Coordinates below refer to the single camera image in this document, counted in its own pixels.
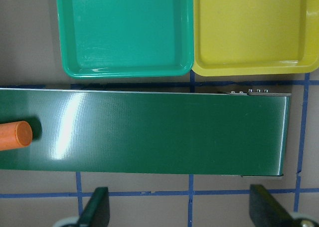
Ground plain orange cylinder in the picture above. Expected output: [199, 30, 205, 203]
[0, 121, 33, 151]

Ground green conveyor belt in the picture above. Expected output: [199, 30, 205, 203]
[0, 88, 290, 176]

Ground yellow plastic tray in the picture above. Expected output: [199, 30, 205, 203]
[192, 0, 319, 77]

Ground green plastic tray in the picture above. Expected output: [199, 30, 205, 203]
[56, 0, 194, 79]

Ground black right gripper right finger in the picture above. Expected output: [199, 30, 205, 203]
[249, 185, 294, 227]

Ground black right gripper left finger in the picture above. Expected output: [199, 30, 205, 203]
[77, 187, 110, 227]

